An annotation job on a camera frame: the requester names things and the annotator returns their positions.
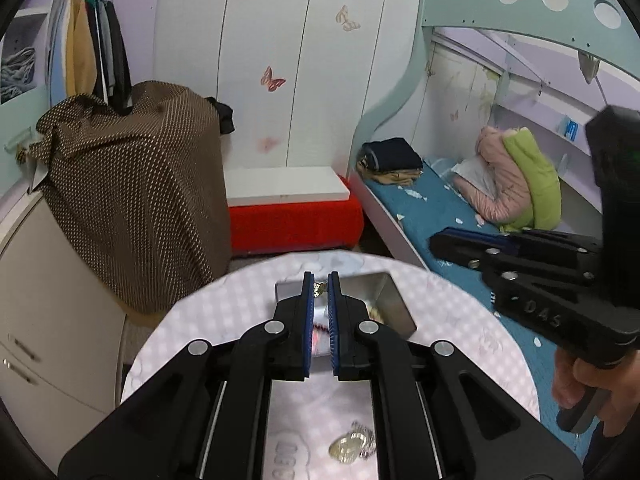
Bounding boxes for brown dotted cloth cover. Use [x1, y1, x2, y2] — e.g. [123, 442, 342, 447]
[27, 80, 233, 316]

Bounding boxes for white pillow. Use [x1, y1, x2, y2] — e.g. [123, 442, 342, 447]
[452, 157, 496, 193]

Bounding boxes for red storage box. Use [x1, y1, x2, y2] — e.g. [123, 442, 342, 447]
[227, 175, 365, 257]

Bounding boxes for pink butterfly wall sticker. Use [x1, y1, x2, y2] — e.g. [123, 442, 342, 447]
[260, 66, 287, 93]

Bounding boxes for beige low cabinet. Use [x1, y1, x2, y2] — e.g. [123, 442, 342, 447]
[0, 192, 128, 413]

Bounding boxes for light blue hanging shirt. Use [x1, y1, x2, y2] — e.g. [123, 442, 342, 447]
[47, 0, 73, 106]

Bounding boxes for pale green bunk bed frame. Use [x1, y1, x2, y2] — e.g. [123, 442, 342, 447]
[347, 0, 640, 286]

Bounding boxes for black cloth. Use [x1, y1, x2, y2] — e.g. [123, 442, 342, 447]
[207, 96, 236, 136]

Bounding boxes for teal candy print bedsheet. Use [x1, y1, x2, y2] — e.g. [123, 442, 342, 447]
[362, 157, 640, 461]

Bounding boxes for folded tan clothes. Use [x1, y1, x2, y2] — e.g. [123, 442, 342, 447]
[357, 160, 423, 186]

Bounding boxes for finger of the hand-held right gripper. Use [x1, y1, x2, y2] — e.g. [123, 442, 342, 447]
[429, 232, 601, 302]
[442, 227, 603, 254]

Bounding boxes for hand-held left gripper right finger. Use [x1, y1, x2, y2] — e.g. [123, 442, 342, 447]
[327, 271, 583, 480]

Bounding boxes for hanging grey bag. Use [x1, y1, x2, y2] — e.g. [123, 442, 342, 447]
[580, 52, 601, 84]

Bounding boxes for green padded jacket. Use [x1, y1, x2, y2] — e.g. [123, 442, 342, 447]
[500, 129, 562, 233]

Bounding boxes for lilac wardrobe shelf unit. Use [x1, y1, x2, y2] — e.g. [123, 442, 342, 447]
[0, 0, 166, 198]

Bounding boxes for yellow hanging garment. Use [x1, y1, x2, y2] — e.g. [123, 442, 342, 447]
[65, 0, 99, 98]

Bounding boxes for person's right hand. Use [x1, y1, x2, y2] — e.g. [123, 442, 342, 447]
[552, 345, 640, 438]

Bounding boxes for folded grey white clothes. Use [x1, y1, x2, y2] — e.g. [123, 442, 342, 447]
[0, 47, 37, 104]

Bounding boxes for folded dark clothes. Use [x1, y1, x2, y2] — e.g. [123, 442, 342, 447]
[361, 137, 425, 173]

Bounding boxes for green hanging garment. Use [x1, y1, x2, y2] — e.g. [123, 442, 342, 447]
[85, 0, 108, 96]

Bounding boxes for beige butterfly wall sticker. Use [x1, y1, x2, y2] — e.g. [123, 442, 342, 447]
[336, 5, 362, 31]

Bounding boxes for black hanging jacket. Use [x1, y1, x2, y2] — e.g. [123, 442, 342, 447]
[105, 2, 133, 116]

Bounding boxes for white board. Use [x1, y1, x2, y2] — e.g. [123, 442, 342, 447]
[222, 166, 352, 207]

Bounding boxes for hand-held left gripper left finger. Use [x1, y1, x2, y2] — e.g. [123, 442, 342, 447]
[59, 271, 317, 480]

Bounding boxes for grey metal tin box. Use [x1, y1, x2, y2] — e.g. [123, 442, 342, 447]
[274, 271, 418, 356]

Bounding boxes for pink padded jacket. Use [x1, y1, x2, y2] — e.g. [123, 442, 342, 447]
[452, 126, 532, 223]

